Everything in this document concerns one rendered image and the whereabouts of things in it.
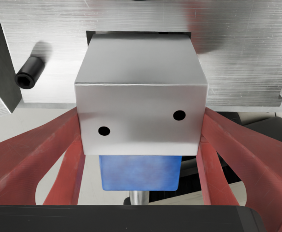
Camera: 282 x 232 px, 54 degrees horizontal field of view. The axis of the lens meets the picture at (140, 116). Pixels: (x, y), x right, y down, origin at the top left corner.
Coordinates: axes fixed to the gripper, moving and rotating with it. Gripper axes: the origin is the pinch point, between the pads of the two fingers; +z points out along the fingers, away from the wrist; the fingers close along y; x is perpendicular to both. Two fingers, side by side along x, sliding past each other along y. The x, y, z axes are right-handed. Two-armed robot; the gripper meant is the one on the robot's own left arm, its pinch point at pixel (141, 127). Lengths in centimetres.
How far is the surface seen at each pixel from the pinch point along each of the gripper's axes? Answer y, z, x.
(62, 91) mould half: 4.5, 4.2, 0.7
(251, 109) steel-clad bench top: -11.1, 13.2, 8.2
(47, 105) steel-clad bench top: 9.3, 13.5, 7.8
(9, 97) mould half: 10.3, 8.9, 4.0
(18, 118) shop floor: 58, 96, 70
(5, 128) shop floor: 66, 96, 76
